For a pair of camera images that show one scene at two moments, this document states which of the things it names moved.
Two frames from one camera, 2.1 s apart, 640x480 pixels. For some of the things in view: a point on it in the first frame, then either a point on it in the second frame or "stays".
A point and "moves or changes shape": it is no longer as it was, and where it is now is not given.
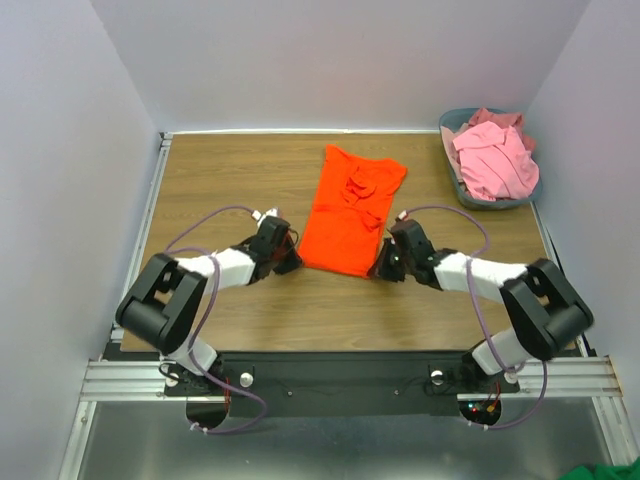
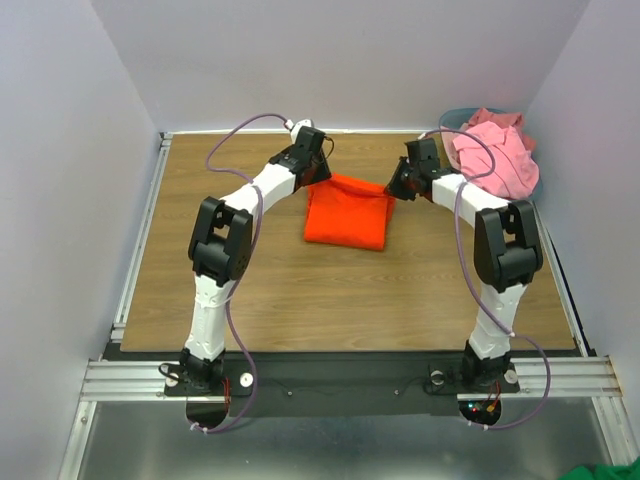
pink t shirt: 495,163 stays
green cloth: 629,471 stays
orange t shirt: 352,203 moves or changes shape
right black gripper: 391,261 -> 397,182
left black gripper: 294,262 -> 324,172
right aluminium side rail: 554,257 stays
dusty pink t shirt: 505,120 stays
